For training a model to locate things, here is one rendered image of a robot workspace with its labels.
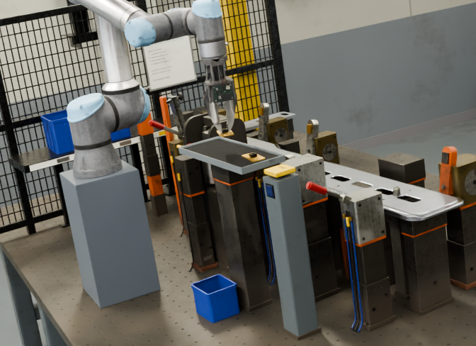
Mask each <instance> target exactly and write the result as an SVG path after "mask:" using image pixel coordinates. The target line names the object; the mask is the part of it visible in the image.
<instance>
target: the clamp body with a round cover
mask: <svg viewBox="0 0 476 346"><path fill-rule="evenodd" d="M277 165H280V163H279V164H275V165H272V166H270V167H265V168H263V169H259V170H256V177H255V178H256V181H257V185H258V190H259V201H260V204H261V213H262V218H263V227H264V232H265V237H266V246H267V251H268V260H269V269H270V271H269V276H268V279H267V281H268V280H269V279H271V280H273V281H272V283H271V280H270V282H268V284H270V286H273V283H274V281H276V282H278V280H277V274H276V265H275V260H274V254H273V245H272V239H271V230H270V225H269V219H268V211H267V205H266V196H265V191H264V181H263V177H264V176H267V174H264V170H265V169H268V168H271V167H275V166H277ZM261 202H262V203H263V209H262V203H261ZM263 211H264V214H263ZM264 217H265V222H266V227H265V223H264ZM266 231H267V233H266Z"/></svg>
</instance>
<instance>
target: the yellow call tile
mask: <svg viewBox="0 0 476 346"><path fill-rule="evenodd" d="M293 172H295V168H294V167H291V166H288V165H286V164H280V165H277V166H275V167H271V168H268V169H265V170H264V174H267V175H270V176H272V177H276V178H277V177H284V176H285V175H287V174H290V173H293Z"/></svg>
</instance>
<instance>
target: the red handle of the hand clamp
mask: <svg viewBox="0 0 476 346"><path fill-rule="evenodd" d="M149 125H150V126H151V127H154V128H157V129H160V130H165V131H168V132H170V133H173V134H175V135H178V136H180V137H182V136H183V134H182V133H181V132H178V131H177V130H174V129H171V128H168V127H166V126H164V124H161V123H158V122H156V121H153V120H150V121H149Z"/></svg>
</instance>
